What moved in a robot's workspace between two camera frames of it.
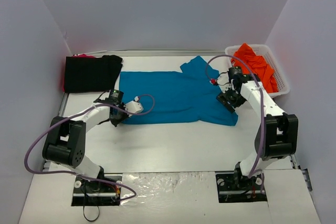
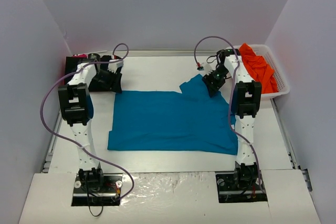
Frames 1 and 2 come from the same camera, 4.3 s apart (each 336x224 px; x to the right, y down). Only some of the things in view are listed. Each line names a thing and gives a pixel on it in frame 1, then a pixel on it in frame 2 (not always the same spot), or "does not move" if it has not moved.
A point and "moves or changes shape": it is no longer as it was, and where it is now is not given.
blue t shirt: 187,97 moves or changes shape
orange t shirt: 257,64 does not move
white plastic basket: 264,51 does not move
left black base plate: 91,193 does not move
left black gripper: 115,120 -> 109,82
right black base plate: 232,187 does not move
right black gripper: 226,102 -> 212,87
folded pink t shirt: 83,55 does not move
